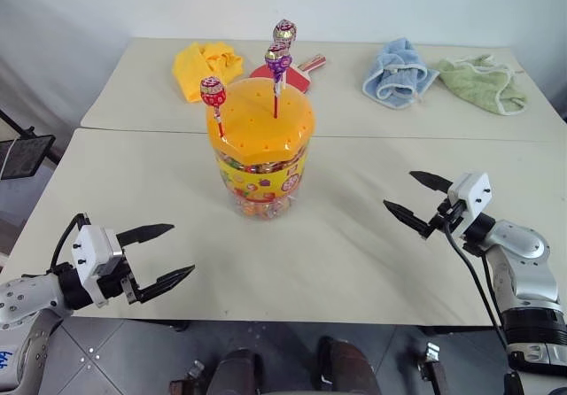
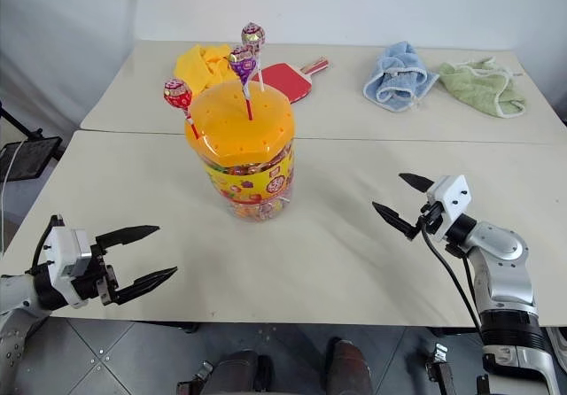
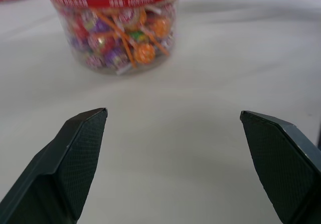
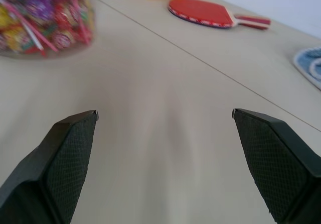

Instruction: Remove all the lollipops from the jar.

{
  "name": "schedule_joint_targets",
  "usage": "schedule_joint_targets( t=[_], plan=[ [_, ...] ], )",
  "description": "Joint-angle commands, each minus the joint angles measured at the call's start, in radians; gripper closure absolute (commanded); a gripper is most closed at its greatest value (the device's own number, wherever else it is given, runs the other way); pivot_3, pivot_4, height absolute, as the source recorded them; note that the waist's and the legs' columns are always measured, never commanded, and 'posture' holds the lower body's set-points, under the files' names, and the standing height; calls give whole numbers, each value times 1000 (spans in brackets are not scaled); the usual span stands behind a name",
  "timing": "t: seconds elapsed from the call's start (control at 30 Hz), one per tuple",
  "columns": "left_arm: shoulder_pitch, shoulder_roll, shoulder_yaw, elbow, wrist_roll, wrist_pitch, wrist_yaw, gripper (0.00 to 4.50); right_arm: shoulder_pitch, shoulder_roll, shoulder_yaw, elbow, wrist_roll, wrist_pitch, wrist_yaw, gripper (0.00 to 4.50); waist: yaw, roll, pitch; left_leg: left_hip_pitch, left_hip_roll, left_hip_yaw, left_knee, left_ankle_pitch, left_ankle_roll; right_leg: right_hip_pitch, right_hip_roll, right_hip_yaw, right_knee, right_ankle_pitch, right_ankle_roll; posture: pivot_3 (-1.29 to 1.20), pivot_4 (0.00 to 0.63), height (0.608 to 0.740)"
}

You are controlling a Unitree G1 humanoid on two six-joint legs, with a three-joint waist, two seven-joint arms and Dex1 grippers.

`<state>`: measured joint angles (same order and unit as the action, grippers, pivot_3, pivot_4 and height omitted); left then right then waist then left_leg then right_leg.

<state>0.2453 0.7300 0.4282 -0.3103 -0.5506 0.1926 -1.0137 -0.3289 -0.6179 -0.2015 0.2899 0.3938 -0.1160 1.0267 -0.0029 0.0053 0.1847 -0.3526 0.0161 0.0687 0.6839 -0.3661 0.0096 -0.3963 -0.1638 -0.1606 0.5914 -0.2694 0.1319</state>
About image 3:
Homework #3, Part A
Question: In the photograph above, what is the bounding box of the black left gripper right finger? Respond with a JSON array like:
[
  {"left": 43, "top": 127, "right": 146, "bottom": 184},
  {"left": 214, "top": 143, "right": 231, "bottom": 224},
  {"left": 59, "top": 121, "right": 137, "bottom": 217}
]
[{"left": 239, "top": 110, "right": 321, "bottom": 224}]

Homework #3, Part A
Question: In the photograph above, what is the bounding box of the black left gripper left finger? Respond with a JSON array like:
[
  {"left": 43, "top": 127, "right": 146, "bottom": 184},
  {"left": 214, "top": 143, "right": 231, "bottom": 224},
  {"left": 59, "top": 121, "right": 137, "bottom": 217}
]
[{"left": 0, "top": 107, "right": 109, "bottom": 224}]

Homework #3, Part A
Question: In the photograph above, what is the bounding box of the clear plastic lollipop jar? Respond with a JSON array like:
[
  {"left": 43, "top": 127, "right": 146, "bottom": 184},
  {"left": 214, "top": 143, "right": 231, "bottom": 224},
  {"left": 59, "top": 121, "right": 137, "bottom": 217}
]
[{"left": 42, "top": 0, "right": 183, "bottom": 75}]

